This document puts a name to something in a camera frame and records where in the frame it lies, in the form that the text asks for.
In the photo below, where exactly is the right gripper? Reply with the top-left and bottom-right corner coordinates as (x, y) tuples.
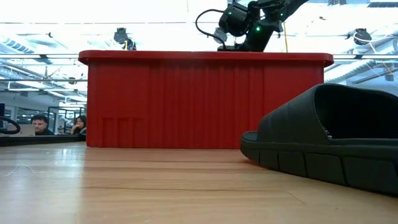
(216, 37), (265, 52)

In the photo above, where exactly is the red plastic bin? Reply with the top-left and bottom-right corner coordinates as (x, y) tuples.
(77, 49), (335, 149)

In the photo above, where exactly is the black slide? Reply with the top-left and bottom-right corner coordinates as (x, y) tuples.
(239, 83), (398, 196)

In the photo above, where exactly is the dark round ceiling fixture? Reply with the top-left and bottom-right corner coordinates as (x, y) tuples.
(213, 27), (228, 44)
(345, 27), (373, 46)
(113, 27), (137, 51)

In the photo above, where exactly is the person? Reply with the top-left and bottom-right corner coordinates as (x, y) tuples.
(69, 114), (88, 136)
(30, 114), (55, 136)

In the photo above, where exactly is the beige laptop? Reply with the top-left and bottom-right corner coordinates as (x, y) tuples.
(6, 124), (36, 137)

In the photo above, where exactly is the yellow hanging cable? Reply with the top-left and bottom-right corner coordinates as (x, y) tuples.
(282, 21), (289, 54)

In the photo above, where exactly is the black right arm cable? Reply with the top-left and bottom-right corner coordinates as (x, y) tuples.
(195, 8), (228, 44)

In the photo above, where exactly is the black aluminium rig frame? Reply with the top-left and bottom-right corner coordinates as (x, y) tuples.
(0, 134), (88, 147)

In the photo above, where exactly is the black curved hose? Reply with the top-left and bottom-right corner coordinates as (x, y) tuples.
(0, 115), (21, 135)

